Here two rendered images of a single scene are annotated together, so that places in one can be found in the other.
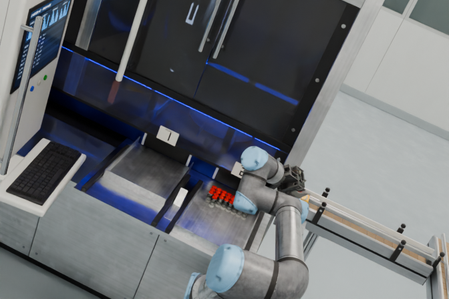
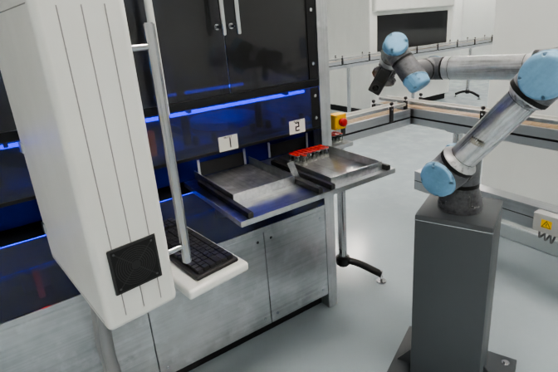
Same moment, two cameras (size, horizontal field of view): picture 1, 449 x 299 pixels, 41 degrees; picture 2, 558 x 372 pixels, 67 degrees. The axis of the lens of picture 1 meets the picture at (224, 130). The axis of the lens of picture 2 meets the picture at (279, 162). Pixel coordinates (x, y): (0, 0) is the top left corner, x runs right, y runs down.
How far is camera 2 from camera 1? 1.50 m
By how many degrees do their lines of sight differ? 36
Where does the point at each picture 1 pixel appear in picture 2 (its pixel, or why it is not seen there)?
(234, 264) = not seen: outside the picture
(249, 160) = (399, 44)
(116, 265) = (244, 299)
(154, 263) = (271, 264)
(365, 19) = not seen: outside the picture
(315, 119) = (323, 43)
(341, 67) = not seen: outside the picture
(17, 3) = (117, 12)
